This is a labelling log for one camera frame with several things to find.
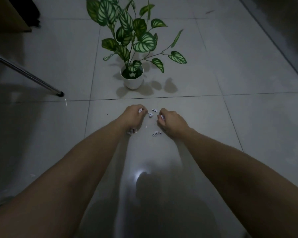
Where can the person's left hand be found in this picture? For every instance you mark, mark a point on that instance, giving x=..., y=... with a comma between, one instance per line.
x=131, y=117

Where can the person's right hand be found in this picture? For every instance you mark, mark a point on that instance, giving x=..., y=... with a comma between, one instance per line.
x=173, y=123

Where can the person's right fingers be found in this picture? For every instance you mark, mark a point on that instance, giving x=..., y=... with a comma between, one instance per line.
x=161, y=113

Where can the person's left fingers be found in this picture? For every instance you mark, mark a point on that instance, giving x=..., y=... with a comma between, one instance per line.
x=143, y=108

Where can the person's right forearm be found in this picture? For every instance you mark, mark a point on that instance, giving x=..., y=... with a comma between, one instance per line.
x=238, y=180

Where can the person's left forearm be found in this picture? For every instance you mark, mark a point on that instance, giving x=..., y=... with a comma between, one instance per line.
x=64, y=175

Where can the white plant pot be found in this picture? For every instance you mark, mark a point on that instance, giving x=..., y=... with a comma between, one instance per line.
x=133, y=83

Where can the artificial green leafy plant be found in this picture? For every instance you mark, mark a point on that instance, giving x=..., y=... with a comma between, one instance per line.
x=129, y=29

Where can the metal furniture leg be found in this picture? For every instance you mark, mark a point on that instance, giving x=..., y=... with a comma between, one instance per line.
x=24, y=71

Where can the brown wooden furniture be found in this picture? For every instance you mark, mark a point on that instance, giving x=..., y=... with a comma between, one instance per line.
x=7, y=14

